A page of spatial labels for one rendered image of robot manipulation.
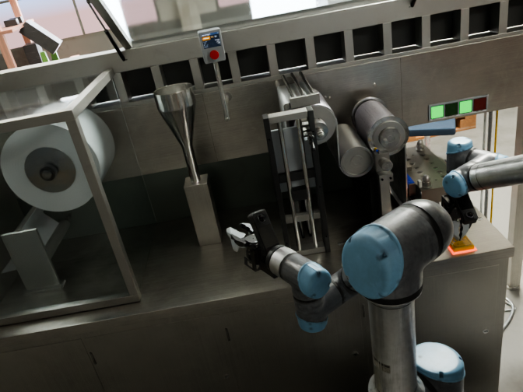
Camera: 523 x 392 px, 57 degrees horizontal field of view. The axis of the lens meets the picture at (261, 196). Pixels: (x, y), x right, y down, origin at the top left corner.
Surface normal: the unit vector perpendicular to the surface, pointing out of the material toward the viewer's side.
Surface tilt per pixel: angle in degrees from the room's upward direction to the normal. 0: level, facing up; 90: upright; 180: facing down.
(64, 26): 90
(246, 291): 0
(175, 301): 0
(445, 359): 8
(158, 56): 90
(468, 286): 90
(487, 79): 90
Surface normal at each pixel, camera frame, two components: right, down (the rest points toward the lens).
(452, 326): 0.07, 0.45
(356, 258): -0.80, 0.27
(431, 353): -0.06, -0.92
